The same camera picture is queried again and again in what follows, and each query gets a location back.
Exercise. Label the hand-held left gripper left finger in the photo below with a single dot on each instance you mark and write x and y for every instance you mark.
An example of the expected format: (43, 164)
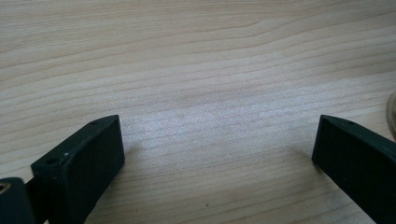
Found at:
(81, 174)

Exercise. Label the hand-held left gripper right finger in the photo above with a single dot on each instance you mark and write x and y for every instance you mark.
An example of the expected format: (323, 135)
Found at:
(358, 165)

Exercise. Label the glass jar with pale nuts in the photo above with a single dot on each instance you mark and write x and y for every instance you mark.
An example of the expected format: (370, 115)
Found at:
(393, 115)

